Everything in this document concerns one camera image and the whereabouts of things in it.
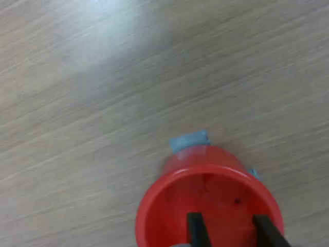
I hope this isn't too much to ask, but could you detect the red plastic cup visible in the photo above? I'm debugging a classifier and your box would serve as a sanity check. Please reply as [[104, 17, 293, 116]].
[[135, 144, 285, 247]]

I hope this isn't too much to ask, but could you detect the long blue tape piece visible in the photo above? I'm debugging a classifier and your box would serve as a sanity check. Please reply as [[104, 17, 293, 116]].
[[169, 129, 212, 155]]

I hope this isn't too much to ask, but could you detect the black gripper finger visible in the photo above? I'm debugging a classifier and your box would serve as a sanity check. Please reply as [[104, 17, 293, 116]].
[[187, 212, 211, 247], [252, 215, 293, 247]]

